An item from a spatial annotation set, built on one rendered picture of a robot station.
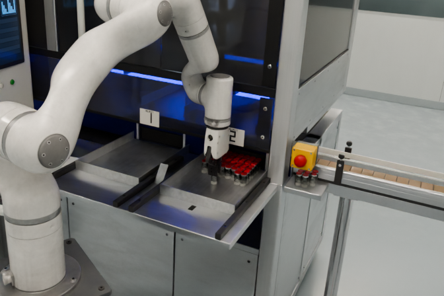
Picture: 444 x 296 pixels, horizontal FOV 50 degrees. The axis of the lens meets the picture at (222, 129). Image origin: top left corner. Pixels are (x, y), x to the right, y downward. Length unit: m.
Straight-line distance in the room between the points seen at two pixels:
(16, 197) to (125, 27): 0.43
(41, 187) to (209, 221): 0.52
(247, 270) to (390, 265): 1.28
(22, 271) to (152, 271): 1.00
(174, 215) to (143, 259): 0.70
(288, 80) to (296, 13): 0.21
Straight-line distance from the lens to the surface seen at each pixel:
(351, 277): 2.77
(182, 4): 1.24
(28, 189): 1.09
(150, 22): 1.08
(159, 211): 1.44
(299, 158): 1.53
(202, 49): 1.33
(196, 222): 1.38
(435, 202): 1.67
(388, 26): 6.07
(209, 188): 1.56
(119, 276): 2.23
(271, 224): 1.71
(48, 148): 0.98
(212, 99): 1.45
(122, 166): 1.72
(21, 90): 2.00
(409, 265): 3.01
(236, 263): 1.86
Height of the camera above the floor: 1.61
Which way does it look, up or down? 21 degrees down
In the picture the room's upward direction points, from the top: 4 degrees clockwise
